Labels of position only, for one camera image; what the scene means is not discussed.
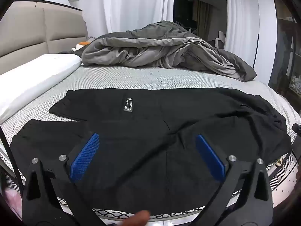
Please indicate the white curtain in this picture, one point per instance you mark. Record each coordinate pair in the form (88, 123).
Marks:
(136, 4)
(239, 16)

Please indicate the grey blanket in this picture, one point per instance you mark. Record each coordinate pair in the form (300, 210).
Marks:
(152, 49)

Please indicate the dark wooden shelf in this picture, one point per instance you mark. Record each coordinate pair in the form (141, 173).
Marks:
(285, 51)

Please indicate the white pillow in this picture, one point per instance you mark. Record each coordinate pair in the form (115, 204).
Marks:
(35, 80)

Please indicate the white wardrobe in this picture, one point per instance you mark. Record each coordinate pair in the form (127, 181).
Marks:
(267, 28)

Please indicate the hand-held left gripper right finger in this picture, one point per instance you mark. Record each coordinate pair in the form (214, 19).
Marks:
(210, 156)

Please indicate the black white patterned bed skirt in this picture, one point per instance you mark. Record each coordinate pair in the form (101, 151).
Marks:
(283, 171)

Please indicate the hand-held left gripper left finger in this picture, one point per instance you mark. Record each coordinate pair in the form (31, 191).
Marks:
(84, 155)

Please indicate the bed with white mesh cover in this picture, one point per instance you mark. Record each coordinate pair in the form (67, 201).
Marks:
(145, 77)

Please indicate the white chair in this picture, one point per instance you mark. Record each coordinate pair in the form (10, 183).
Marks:
(220, 38)

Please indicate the beige padded headboard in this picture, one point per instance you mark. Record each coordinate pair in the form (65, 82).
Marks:
(35, 33)

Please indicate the black pants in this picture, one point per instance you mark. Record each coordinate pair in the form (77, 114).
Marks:
(145, 146)

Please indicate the person's left hand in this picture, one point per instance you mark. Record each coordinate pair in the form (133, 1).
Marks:
(138, 217)

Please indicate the orange white plush toy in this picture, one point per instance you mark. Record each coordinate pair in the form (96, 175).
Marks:
(82, 44)

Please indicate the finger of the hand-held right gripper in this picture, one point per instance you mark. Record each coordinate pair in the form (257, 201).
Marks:
(297, 128)

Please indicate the brown curtain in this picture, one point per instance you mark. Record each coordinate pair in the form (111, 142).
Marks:
(202, 16)

